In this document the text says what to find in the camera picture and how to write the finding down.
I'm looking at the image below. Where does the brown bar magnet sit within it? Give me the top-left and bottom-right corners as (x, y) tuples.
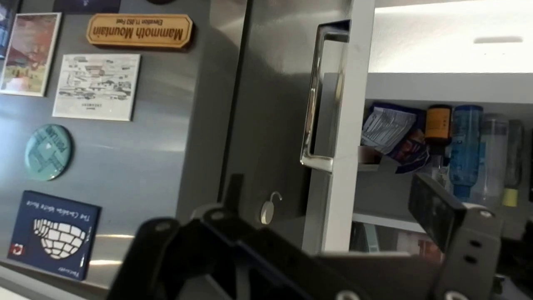
(85, 12), (195, 52)

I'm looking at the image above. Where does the white wall cabinet frame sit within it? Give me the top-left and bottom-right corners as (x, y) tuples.
(350, 0), (533, 263)

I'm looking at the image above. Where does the stainless steel refrigerator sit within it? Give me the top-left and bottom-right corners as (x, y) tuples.
(0, 0), (353, 293)

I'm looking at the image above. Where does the blue white magnet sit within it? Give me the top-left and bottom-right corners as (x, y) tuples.
(7, 188), (103, 282)

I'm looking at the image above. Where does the refrigerator door handle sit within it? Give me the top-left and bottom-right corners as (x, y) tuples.
(298, 22), (353, 173)

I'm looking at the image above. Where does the white adhesive hook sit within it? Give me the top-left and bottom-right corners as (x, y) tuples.
(256, 190), (285, 228)

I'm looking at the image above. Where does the white square magnet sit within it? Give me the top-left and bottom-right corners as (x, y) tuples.
(52, 52), (143, 123)

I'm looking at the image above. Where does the round pale magnet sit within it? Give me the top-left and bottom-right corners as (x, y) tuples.
(23, 123), (75, 183)

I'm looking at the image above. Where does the clear plastic bottle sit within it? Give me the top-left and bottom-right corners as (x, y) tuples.
(448, 103), (485, 203)
(501, 118), (526, 210)

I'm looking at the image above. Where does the small dark jar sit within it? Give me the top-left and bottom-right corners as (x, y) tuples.
(423, 103), (455, 150)

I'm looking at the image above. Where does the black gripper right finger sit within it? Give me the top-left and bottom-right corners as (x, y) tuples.
(408, 172), (505, 300)

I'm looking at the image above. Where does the dark blue printed packet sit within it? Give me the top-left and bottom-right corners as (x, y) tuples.
(358, 102), (430, 175)

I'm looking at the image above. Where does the framed landscape picture magnet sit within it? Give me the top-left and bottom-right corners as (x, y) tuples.
(0, 12), (63, 98)

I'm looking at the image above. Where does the tall clear bottle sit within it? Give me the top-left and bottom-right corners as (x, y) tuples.
(478, 113), (510, 205)

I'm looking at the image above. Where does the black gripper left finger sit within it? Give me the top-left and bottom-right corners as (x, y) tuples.
(107, 173), (356, 300)

